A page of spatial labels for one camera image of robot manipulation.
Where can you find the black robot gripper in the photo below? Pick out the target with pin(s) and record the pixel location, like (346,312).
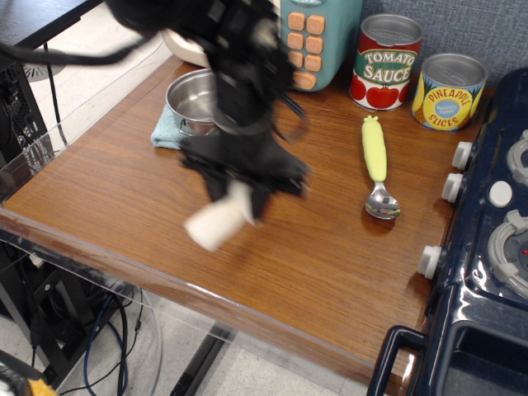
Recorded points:
(257,160)

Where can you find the plush mushroom toy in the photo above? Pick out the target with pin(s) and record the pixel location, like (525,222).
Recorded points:
(214,224)

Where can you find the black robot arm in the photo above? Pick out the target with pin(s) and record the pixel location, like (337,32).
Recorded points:
(251,72)

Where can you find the light blue folded cloth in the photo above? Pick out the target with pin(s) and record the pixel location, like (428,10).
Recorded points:
(167,134)

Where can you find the stainless steel pot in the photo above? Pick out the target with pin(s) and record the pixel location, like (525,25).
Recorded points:
(192,99)

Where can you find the toy microwave oven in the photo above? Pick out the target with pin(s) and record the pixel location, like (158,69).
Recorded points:
(318,36)

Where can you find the black table leg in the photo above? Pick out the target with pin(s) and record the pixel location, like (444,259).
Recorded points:
(200,364)

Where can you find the white stove knob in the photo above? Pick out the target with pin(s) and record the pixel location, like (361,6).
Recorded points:
(429,261)
(461,155)
(451,187)

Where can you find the tomato sauce can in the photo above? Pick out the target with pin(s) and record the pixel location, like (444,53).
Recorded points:
(386,54)

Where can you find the black side desk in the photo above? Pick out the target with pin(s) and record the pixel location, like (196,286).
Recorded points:
(29,24)

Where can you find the pineapple slices can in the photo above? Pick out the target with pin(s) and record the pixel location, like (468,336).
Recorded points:
(448,91)

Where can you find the dark blue toy stove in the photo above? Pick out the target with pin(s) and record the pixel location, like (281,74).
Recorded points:
(475,341)

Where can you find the spoon with green handle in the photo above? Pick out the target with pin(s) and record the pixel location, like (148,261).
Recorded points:
(380,204)

